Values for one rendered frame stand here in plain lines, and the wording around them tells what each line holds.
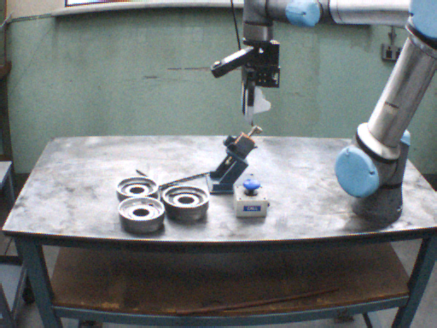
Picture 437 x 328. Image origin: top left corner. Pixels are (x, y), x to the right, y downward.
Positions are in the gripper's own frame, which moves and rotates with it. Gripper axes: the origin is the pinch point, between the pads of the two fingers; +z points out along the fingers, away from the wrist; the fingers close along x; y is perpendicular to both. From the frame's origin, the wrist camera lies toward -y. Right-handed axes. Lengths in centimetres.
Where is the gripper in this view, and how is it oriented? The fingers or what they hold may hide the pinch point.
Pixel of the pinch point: (245, 115)
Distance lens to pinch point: 125.8
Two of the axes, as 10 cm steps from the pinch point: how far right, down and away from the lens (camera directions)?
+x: -1.2, -4.2, 9.0
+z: -0.4, 9.1, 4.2
